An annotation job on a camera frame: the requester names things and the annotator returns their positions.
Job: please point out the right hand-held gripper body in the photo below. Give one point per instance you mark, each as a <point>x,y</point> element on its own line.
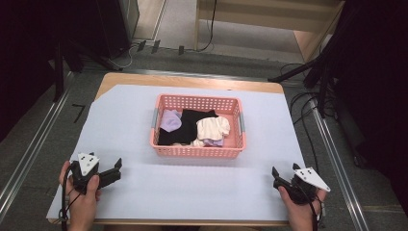
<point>308,179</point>

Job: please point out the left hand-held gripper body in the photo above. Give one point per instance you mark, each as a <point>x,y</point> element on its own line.
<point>84,163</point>

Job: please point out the person's right hand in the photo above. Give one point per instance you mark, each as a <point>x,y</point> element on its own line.
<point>301,215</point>

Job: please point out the person's left hand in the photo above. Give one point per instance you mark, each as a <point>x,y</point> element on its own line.
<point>82,207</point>

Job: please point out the white table sheet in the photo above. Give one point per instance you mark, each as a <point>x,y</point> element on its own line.
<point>128,128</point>

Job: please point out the light purple sock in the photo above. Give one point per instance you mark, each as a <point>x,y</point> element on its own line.
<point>214,142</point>
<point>170,121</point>

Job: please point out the black sock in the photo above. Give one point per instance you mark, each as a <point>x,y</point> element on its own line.
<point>187,128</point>

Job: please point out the cream white sock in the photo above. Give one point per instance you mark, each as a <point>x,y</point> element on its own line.
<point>211,128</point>
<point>196,143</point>

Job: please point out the pink plastic basket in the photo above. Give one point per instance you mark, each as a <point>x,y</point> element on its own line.
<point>198,150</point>

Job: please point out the black metal stand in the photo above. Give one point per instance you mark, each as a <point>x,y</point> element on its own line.
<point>58,73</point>

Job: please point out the black tripod stand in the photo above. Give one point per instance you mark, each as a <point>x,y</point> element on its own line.
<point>320,67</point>

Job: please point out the wooden table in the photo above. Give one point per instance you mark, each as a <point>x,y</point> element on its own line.
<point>179,80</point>

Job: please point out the black cabinet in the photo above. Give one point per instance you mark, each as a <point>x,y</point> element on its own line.
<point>118,25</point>

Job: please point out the light wooden shelf unit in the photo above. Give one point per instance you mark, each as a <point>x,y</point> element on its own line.
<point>272,22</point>

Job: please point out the metal floor rail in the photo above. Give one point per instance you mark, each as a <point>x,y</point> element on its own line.
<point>340,173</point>
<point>35,141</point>

